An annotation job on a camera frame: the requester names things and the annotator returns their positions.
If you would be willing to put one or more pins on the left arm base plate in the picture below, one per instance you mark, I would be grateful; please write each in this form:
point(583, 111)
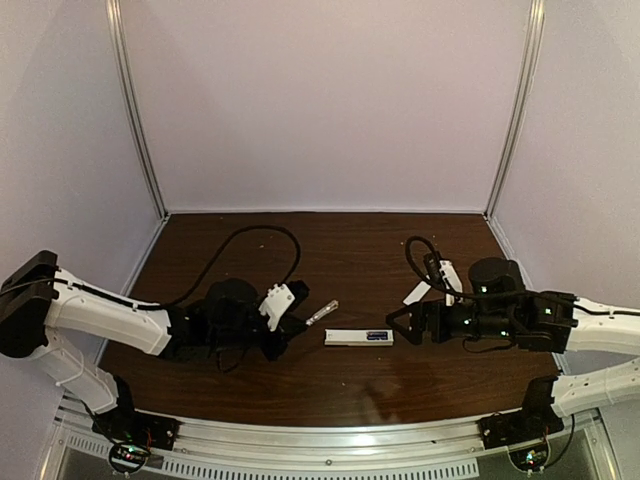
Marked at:
point(141, 429)

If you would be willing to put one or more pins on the aluminium front rail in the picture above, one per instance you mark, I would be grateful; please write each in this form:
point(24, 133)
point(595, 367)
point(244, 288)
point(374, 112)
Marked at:
point(587, 454)

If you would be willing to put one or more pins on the white remote control body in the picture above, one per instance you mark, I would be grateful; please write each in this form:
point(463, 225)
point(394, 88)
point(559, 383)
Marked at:
point(352, 338)

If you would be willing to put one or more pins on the aluminium frame post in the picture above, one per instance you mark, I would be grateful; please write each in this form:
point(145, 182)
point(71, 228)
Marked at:
point(133, 113)
point(528, 67)

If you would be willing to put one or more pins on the perforated white cable duct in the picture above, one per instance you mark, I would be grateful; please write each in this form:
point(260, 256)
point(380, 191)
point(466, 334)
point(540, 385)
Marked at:
point(85, 458)

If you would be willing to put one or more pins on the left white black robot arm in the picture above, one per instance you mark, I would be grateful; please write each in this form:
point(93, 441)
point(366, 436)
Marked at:
point(40, 300)

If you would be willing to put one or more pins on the white remote back cover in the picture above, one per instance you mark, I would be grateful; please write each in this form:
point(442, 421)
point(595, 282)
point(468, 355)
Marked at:
point(417, 293)

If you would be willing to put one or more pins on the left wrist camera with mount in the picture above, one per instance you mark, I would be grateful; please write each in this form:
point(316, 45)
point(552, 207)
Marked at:
point(277, 301)

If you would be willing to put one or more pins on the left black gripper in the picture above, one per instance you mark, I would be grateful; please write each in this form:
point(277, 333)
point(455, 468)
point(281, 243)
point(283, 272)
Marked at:
point(288, 317)

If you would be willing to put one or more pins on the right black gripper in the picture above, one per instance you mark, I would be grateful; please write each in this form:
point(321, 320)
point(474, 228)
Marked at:
point(417, 325)

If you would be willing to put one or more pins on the clear handle small screwdriver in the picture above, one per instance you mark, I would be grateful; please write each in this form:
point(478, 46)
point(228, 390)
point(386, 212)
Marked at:
point(322, 313)

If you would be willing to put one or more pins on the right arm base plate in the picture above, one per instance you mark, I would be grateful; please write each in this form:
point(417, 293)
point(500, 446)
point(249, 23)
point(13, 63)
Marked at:
point(516, 427)

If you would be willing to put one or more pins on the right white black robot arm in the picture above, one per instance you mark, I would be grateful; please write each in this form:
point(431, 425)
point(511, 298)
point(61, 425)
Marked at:
point(500, 307)

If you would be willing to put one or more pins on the left aluminium frame post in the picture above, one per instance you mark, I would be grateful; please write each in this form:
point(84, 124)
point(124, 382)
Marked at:
point(133, 113)

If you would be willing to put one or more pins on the right aluminium frame post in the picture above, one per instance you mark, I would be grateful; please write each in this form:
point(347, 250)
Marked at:
point(528, 67)

